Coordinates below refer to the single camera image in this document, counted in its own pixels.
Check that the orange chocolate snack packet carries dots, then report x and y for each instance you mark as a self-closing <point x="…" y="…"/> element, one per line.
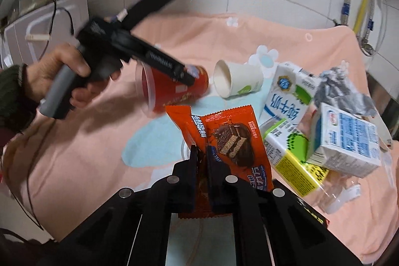
<point x="230" y="135"/>

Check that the green yellow drink carton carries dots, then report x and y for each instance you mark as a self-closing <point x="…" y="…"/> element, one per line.
<point x="290" y="166"/>

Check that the tall blue white milk carton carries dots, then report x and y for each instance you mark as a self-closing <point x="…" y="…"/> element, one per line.
<point x="280" y="104"/>

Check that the metal valve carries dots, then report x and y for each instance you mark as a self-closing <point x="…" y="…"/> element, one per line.
<point x="367" y="46"/>

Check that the clear plastic bottle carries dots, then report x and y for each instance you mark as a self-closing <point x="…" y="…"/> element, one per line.
<point x="339" y="194"/>

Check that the crumpled grey foil wrapper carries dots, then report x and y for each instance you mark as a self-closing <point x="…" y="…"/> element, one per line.
<point x="343" y="94"/>

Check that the red and gold labelled can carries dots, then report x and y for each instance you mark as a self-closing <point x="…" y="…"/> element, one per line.
<point x="162" y="91"/>

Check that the person's left forearm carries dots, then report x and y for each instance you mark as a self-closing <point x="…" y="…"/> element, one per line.
<point x="14" y="97"/>

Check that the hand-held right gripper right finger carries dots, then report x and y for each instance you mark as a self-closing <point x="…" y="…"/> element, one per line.
<point x="213" y="156"/>

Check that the white appliance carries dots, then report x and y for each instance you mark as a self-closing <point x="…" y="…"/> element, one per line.
<point x="40" y="19"/>

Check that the white paper cup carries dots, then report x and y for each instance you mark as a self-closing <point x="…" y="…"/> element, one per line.
<point x="246" y="76"/>

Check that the pink floral blanket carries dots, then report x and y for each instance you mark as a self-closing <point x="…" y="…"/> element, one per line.
<point x="93" y="144"/>

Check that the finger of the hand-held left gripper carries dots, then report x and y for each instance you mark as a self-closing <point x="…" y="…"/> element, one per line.
<point x="186" y="76"/>

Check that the small white blue carton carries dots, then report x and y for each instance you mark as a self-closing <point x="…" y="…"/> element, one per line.
<point x="349" y="141"/>

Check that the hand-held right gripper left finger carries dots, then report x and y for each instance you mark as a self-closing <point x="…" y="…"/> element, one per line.
<point x="193" y="166"/>

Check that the person's left hand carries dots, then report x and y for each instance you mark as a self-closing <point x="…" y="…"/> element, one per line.
<point x="50" y="66"/>

